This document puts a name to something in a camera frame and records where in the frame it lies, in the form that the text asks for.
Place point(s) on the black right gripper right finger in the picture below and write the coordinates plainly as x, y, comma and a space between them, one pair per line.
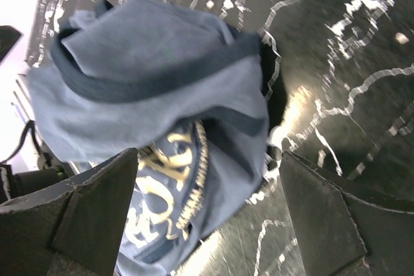
343, 228

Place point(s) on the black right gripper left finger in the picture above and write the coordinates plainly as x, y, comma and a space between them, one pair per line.
73, 227

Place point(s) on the blue tank top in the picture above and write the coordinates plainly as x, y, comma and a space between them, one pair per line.
183, 88

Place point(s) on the black marbled table mat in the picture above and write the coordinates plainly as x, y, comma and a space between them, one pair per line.
348, 69

